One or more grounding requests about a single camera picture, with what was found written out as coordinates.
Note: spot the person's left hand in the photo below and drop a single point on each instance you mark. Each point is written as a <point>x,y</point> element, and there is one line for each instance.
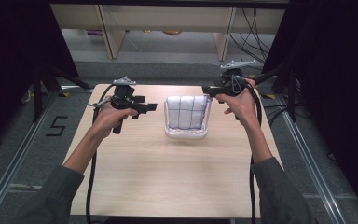
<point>105,119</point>

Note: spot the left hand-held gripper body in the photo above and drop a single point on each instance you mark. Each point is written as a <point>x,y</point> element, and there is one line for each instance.
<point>124,93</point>

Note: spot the dark curtain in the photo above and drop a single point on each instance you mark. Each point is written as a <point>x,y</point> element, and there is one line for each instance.
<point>12,62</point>
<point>338,77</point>

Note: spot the black metal stand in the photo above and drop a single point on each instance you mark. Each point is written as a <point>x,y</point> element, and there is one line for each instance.
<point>38,93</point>
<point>290,93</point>

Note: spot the person's right hand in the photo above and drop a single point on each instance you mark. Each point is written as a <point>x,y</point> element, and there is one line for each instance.
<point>245,105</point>

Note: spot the beige wooden desk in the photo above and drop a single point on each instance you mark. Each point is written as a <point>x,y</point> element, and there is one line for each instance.
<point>167,17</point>

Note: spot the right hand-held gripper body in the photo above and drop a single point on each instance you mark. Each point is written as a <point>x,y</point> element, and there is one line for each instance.
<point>233,77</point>

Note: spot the aluminium floor rail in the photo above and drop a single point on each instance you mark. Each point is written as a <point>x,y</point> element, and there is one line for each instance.
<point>313,168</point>
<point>15,161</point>

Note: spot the white cloth with purple lines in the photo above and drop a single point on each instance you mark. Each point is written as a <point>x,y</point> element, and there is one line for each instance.
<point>186,112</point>

